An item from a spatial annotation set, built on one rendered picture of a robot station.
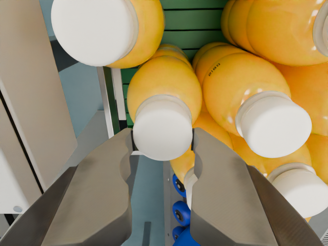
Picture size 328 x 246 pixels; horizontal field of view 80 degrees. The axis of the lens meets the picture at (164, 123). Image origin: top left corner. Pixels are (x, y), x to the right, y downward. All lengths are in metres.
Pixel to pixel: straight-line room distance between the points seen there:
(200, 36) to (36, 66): 0.21
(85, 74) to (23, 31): 1.15
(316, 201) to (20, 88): 0.24
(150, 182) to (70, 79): 0.98
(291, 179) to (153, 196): 1.68
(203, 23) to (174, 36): 0.04
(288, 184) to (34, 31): 0.24
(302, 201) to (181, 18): 0.25
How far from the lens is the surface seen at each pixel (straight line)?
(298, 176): 0.19
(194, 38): 0.31
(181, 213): 0.38
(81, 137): 1.12
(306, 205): 0.20
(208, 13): 0.31
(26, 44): 0.20
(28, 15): 0.21
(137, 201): 1.89
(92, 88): 1.36
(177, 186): 0.35
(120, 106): 0.34
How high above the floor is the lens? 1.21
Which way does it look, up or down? 62 degrees down
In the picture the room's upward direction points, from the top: 178 degrees counter-clockwise
